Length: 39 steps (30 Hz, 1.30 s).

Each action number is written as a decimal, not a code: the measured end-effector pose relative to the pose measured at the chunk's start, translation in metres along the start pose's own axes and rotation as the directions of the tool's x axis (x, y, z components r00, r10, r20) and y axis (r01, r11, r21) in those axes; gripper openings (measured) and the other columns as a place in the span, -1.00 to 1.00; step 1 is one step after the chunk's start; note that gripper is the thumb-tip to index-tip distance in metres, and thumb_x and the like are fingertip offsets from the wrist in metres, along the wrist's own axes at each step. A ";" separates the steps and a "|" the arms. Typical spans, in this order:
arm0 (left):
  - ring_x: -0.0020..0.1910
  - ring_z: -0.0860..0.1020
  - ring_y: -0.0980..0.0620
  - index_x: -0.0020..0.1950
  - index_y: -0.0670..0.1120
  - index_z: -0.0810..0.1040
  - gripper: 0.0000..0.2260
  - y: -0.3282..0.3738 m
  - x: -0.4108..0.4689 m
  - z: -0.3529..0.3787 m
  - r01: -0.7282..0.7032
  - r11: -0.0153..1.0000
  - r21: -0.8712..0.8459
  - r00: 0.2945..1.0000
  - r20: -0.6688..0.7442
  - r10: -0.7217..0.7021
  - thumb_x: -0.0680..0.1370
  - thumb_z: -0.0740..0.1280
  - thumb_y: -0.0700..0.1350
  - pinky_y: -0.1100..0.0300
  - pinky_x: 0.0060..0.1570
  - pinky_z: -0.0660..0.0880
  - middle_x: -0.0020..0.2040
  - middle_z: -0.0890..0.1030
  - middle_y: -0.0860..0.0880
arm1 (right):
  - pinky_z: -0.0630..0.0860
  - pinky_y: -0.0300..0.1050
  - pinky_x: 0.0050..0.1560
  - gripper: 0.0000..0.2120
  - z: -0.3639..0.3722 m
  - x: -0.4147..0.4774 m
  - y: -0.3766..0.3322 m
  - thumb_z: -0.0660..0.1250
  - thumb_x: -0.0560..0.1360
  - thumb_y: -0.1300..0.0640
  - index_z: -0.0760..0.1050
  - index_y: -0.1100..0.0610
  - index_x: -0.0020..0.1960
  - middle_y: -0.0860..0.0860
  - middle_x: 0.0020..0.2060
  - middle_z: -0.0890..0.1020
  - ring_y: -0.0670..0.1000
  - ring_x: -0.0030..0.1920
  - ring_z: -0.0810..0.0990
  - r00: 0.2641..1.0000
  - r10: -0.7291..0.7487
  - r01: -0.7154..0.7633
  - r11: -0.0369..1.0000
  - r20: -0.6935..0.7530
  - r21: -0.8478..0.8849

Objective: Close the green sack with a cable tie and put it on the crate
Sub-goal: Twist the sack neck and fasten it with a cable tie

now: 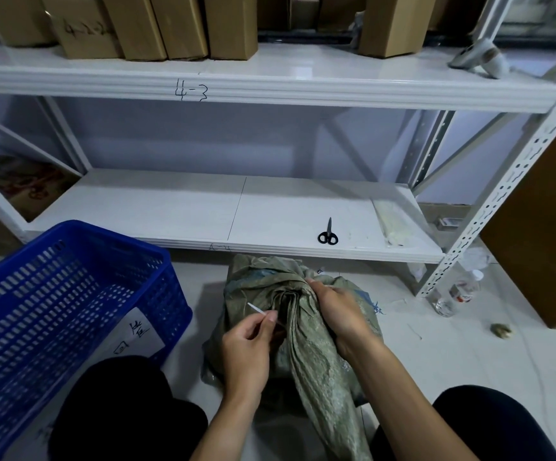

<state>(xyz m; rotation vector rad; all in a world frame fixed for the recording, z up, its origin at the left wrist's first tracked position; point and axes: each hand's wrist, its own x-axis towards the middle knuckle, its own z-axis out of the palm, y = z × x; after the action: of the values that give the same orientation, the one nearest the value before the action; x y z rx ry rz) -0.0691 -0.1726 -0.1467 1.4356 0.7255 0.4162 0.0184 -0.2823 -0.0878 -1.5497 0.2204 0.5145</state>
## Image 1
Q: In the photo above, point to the small white crumpled item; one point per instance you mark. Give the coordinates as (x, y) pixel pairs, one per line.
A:
(357, 31)

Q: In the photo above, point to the small white packet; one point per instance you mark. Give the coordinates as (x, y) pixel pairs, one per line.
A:
(447, 223)

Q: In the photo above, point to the clear bag of zip ties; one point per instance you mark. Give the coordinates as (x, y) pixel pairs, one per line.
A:
(393, 223)

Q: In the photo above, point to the metal framed window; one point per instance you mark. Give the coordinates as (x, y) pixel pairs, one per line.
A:
(542, 14)

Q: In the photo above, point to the white metal shelf rack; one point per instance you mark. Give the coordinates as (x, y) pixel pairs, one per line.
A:
(283, 83)

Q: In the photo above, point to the handwritten cardboard box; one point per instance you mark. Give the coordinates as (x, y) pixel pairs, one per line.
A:
(86, 35)

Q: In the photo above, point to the white handheld scanner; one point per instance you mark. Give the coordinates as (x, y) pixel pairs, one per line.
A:
(482, 57)

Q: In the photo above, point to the tall small cardboard box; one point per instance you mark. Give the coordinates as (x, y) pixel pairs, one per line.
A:
(179, 26)
(136, 28)
(230, 26)

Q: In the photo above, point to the blue plastic basket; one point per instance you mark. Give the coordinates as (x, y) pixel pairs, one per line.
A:
(43, 302)

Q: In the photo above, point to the person's right hand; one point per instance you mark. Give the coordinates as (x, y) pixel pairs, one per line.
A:
(345, 316)

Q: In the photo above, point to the person's right leg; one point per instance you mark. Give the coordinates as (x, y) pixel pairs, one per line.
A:
(494, 422)

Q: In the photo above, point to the black scissors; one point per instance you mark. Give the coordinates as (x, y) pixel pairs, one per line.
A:
(328, 238)

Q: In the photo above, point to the white crumpled paper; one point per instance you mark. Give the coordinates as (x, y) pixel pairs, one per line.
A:
(475, 259)

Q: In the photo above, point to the white paper label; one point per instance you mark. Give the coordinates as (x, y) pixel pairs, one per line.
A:
(136, 338)

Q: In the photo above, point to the small brown crumpled object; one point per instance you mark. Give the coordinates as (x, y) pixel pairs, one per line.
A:
(501, 331)

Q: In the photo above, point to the person's right forearm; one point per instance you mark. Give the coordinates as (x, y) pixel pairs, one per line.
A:
(403, 408)

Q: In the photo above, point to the clear plastic bottle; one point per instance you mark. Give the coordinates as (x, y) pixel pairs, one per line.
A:
(460, 292)

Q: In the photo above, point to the person's left hand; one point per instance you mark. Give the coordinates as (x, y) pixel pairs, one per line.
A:
(247, 352)

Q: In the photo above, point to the white zip tie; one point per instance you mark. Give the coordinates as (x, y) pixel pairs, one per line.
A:
(258, 309)

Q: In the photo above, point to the green woven sack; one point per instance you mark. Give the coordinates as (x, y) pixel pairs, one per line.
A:
(316, 374)

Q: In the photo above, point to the red patterned carton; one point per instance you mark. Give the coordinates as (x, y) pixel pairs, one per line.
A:
(23, 187)

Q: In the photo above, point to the cube cardboard box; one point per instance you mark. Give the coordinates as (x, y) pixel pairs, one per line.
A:
(393, 23)

